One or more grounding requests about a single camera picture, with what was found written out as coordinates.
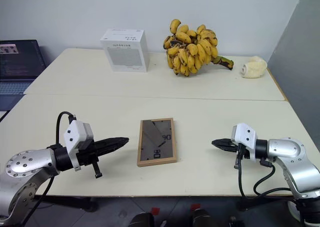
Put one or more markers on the white cardboard box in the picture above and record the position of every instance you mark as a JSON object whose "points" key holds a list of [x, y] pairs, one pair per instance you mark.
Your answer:
{"points": [[127, 54]]}

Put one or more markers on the wooden picture frame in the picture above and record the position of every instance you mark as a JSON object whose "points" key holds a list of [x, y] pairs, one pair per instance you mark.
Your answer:
{"points": [[156, 142]]}

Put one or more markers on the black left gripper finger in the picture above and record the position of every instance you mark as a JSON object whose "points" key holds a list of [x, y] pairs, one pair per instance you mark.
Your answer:
{"points": [[110, 149], [115, 140]]}

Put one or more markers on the red floor marker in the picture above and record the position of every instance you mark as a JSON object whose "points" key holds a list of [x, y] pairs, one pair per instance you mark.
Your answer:
{"points": [[155, 211], [195, 207]]}

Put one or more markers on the dark rounded shape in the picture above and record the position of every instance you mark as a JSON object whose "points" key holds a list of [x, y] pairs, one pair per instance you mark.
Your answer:
{"points": [[142, 220], [203, 218]]}

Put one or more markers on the black table leg base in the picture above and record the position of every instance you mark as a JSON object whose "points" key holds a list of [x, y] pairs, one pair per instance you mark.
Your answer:
{"points": [[75, 203], [262, 204]]}

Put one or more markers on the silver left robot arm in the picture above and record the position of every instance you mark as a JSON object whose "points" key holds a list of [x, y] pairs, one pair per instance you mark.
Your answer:
{"points": [[25, 162]]}

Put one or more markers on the dark open laptop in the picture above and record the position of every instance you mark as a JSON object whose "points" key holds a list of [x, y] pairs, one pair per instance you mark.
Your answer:
{"points": [[20, 62]]}

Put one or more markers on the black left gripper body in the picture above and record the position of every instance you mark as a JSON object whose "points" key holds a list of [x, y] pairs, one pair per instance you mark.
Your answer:
{"points": [[86, 157]]}

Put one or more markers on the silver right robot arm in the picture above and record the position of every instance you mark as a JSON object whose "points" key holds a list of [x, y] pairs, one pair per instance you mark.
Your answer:
{"points": [[290, 152]]}

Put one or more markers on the bunch of yellow bananas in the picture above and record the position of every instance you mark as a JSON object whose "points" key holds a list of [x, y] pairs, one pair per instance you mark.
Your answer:
{"points": [[192, 49]]}

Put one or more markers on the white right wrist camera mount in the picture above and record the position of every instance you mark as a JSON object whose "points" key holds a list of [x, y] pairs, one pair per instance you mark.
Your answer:
{"points": [[246, 134]]}

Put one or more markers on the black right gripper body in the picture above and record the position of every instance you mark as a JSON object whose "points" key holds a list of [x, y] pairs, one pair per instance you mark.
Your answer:
{"points": [[242, 152]]}

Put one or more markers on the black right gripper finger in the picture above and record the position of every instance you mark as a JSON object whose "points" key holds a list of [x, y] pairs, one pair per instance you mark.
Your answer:
{"points": [[226, 148], [222, 142]]}

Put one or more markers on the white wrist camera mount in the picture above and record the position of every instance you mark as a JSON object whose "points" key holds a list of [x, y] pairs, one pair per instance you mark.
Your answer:
{"points": [[73, 133], [246, 134]]}

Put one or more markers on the grey partition panel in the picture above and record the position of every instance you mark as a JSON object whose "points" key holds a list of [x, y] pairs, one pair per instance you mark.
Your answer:
{"points": [[300, 62]]}

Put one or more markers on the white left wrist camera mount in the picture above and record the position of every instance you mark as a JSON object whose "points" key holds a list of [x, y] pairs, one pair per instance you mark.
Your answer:
{"points": [[73, 133]]}

